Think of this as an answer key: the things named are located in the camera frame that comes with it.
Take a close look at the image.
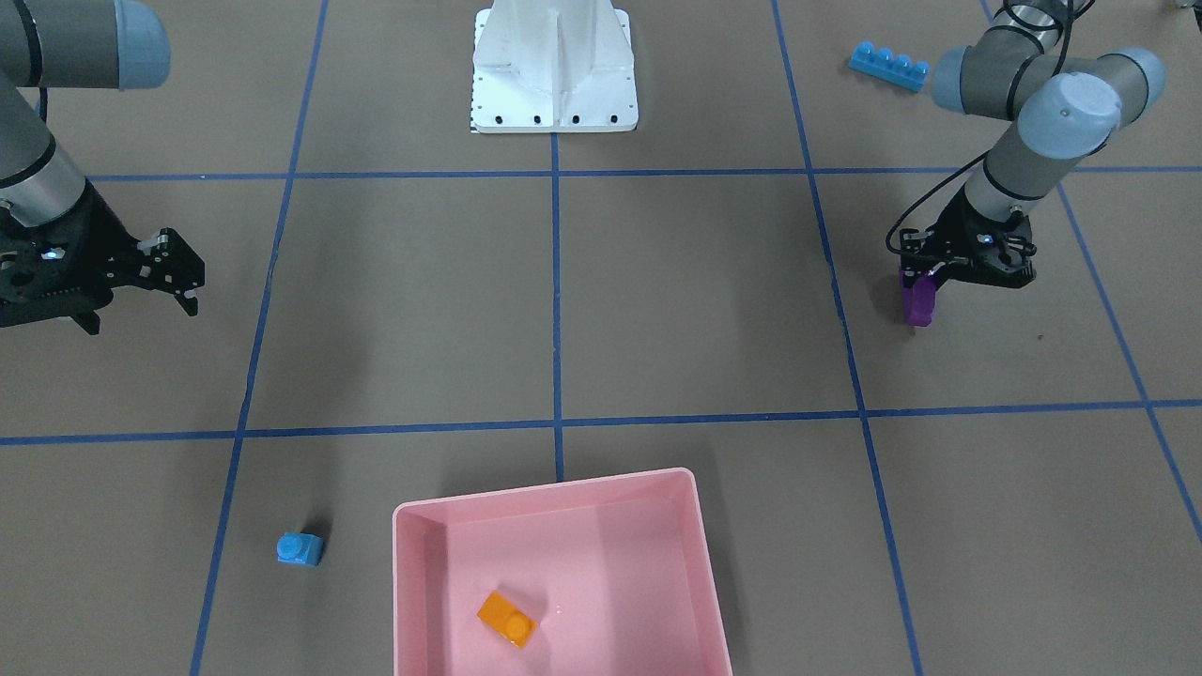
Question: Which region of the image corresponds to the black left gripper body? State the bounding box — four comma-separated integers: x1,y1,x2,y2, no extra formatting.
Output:
929,189,1039,287

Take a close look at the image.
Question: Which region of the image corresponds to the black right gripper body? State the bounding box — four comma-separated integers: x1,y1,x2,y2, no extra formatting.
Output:
1,183,139,336

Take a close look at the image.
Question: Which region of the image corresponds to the purple toy block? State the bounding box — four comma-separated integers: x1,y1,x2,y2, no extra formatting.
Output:
899,267,939,327

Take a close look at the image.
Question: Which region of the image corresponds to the small blue toy block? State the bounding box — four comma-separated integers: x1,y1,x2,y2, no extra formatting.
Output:
275,530,325,567

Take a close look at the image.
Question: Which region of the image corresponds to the orange toy block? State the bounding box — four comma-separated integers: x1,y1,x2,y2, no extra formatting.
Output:
476,591,538,650

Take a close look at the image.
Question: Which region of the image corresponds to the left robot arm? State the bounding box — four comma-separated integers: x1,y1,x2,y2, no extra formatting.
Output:
886,1,1167,296

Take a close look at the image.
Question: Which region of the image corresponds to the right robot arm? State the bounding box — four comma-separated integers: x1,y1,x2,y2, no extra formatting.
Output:
1,1,207,336

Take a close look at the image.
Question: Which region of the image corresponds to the pink plastic box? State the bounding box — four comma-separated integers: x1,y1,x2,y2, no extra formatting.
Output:
393,468,732,675

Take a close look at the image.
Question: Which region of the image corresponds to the long blue toy block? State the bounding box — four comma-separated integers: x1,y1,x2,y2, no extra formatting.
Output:
847,41,932,93

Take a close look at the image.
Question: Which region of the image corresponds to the white metal mounting base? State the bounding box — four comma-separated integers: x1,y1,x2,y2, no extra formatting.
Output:
470,1,639,134

